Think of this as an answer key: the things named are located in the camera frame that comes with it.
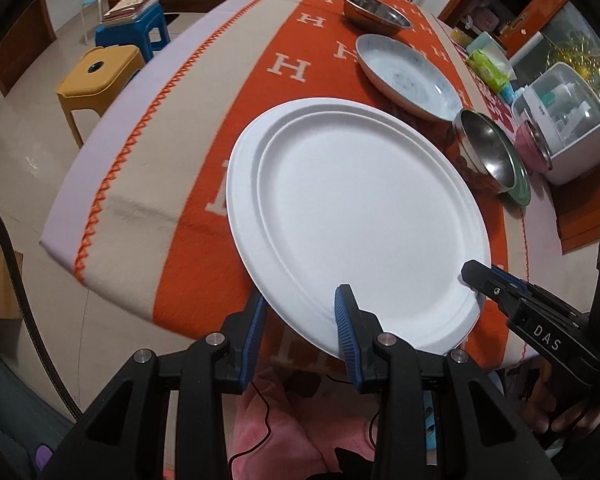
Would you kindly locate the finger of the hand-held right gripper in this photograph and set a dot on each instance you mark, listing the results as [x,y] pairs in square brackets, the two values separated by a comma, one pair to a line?
[480,280]
[507,276]

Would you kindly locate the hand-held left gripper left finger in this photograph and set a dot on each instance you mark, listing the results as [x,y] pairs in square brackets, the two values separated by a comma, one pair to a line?
[252,340]

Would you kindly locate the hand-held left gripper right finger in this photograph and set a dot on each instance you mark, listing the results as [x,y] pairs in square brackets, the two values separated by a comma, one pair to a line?
[347,330]

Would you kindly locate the white paper plate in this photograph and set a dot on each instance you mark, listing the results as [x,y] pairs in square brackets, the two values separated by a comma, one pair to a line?
[355,210]

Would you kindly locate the green steel bowl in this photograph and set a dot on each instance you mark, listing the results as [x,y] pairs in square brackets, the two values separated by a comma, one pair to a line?
[490,150]

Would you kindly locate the blue patterned ceramic plate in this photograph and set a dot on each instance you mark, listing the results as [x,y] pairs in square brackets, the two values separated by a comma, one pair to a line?
[405,75]

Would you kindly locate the large steel bowl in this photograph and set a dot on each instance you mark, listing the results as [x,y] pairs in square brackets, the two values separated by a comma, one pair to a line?
[375,10]

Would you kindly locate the person's right hand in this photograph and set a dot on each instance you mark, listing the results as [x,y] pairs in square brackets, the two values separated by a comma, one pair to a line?
[555,400]

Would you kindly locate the orange framed glass partition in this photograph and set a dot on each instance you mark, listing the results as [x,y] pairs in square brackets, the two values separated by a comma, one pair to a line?
[580,220]

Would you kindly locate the orange patterned blanket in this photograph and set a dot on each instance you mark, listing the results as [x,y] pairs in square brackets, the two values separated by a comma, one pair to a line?
[205,260]

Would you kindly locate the pink pants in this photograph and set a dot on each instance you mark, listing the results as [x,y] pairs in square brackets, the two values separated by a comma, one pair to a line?
[280,435]

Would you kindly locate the white plastic storage box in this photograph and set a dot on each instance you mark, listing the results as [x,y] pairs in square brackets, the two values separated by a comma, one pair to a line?
[575,140]

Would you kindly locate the light blue wipes packet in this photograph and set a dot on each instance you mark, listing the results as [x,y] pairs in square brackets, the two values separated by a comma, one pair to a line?
[512,96]

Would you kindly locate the green tissue packet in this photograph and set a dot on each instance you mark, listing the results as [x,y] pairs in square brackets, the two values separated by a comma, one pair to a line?
[487,67]

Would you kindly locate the white paper roll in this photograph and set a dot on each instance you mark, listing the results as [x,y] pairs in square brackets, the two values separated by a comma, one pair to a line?
[527,47]

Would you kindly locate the gold ornament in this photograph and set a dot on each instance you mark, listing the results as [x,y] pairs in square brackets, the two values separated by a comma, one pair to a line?
[580,55]

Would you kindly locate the yellow tin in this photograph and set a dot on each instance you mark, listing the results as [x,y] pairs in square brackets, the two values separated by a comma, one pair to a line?
[459,37]

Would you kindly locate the cardboard box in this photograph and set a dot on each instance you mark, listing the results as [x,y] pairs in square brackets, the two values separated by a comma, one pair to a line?
[0,280]

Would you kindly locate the yellow plastic stool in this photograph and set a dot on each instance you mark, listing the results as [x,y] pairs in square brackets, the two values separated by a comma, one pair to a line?
[100,80]

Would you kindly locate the blue plastic stool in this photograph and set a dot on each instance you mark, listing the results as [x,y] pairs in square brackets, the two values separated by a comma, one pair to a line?
[130,30]

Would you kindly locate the stack of books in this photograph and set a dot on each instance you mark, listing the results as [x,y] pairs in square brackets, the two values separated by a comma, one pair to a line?
[130,6]

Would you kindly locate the brown wooden door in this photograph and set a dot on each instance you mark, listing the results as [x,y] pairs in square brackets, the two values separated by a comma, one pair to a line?
[25,45]

